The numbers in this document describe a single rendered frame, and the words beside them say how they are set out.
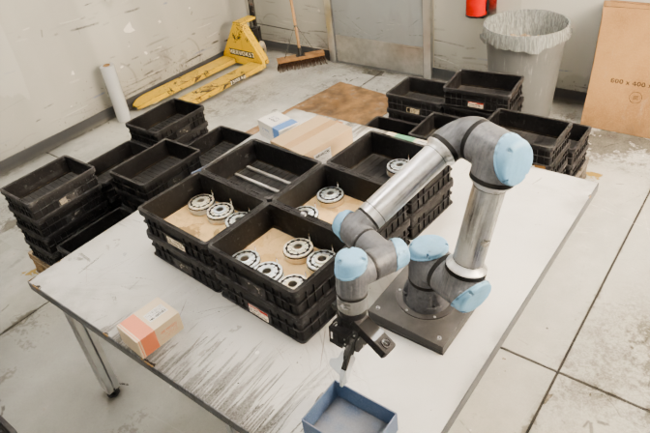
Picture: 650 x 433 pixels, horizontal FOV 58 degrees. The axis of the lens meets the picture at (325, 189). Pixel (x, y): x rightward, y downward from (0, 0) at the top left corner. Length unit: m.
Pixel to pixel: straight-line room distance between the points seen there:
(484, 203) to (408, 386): 0.57
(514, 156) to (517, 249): 0.77
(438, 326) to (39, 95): 3.92
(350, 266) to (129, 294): 1.12
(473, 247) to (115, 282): 1.33
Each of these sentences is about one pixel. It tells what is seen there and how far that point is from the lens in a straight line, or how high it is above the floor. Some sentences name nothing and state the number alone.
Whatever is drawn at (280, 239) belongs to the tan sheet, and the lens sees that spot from 2.07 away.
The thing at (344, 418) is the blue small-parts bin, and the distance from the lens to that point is 1.70.
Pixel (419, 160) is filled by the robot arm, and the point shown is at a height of 1.30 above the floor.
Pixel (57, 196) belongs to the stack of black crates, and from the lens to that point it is 3.32.
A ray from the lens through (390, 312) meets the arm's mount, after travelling 1.87.
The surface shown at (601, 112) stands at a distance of 4.45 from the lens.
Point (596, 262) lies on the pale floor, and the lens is 3.29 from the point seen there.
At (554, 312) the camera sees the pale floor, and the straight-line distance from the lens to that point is 2.98.
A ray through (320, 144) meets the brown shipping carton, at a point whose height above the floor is 0.86.
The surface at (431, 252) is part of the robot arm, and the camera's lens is 1.73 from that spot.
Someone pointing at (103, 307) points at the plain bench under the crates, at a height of 0.70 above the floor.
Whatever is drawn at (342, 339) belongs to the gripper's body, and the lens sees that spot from 1.49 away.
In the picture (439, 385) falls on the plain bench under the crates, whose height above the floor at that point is 0.70.
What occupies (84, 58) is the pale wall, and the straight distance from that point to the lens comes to 5.23.
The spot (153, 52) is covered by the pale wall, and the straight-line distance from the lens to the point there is 5.61.
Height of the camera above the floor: 2.09
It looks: 34 degrees down
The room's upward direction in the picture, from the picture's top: 8 degrees counter-clockwise
